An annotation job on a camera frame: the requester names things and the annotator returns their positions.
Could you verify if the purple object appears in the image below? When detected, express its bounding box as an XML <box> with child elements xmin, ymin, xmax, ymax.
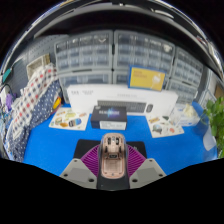
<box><xmin>4</xmin><ymin>93</ymin><xmax>14</xmax><ymax>111</ymax></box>

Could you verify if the yellow and blue box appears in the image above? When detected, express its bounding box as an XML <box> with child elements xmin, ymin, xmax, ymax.
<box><xmin>128</xmin><ymin>65</ymin><xmax>167</xmax><ymax>92</ymax></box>

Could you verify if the teal wall-hung object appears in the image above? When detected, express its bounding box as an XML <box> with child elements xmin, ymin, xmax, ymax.
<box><xmin>1</xmin><ymin>66</ymin><xmax>14</xmax><ymax>84</ymax></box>

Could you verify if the white woven basket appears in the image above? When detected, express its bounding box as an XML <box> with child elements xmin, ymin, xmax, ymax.
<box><xmin>25</xmin><ymin>53</ymin><xmax>52</xmax><ymax>81</ymax></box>

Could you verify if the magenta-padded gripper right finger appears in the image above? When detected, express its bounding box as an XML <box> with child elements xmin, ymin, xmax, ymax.
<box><xmin>125</xmin><ymin>143</ymin><xmax>167</xmax><ymax>190</ymax></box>

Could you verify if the small dark labelled box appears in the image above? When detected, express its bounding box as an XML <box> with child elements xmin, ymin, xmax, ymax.
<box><xmin>89</xmin><ymin>105</ymin><xmax>128</xmax><ymax>131</ymax></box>

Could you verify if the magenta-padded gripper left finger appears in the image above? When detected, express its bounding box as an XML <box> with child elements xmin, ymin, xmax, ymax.
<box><xmin>59</xmin><ymin>143</ymin><xmax>103</xmax><ymax>190</ymax></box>

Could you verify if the white tissue pack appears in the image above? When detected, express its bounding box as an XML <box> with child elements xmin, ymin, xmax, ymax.
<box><xmin>169</xmin><ymin>103</ymin><xmax>202</xmax><ymax>128</ymax></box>

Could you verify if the dark wall shelf unit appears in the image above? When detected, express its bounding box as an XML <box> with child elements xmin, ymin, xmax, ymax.
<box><xmin>33</xmin><ymin>4</ymin><xmax>216</xmax><ymax>68</ymax></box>

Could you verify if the illustrated sticker sheet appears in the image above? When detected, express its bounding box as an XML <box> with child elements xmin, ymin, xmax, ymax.
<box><xmin>146</xmin><ymin>114</ymin><xmax>185</xmax><ymax>139</ymax></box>
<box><xmin>48</xmin><ymin>107</ymin><xmax>90</xmax><ymax>132</ymax></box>

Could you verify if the grey small-drawer cabinet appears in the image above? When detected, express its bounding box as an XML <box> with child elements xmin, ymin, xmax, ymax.
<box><xmin>54</xmin><ymin>30</ymin><xmax>114</xmax><ymax>73</ymax></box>
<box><xmin>113</xmin><ymin>29</ymin><xmax>176</xmax><ymax>73</ymax></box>
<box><xmin>168</xmin><ymin>46</ymin><xmax>205</xmax><ymax>104</ymax></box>

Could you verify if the pink transparent computer mouse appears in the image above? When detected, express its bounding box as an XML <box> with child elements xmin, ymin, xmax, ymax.
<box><xmin>99</xmin><ymin>132</ymin><xmax>128</xmax><ymax>180</ymax></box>

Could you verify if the red blue checkered cloth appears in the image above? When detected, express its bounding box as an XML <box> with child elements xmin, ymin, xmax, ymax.
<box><xmin>11</xmin><ymin>63</ymin><xmax>59</xmax><ymax>134</ymax></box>

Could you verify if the white keyboard packaging box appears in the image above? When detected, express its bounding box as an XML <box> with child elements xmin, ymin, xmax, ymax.
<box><xmin>66</xmin><ymin>83</ymin><xmax>179</xmax><ymax>117</ymax></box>

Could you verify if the green potted plant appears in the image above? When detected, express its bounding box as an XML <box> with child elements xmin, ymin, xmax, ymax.
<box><xmin>199</xmin><ymin>96</ymin><xmax>224</xmax><ymax>158</ymax></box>

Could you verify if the yellow red tool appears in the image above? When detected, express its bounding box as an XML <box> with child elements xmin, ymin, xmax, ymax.
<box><xmin>52</xmin><ymin>96</ymin><xmax>63</xmax><ymax>110</ymax></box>

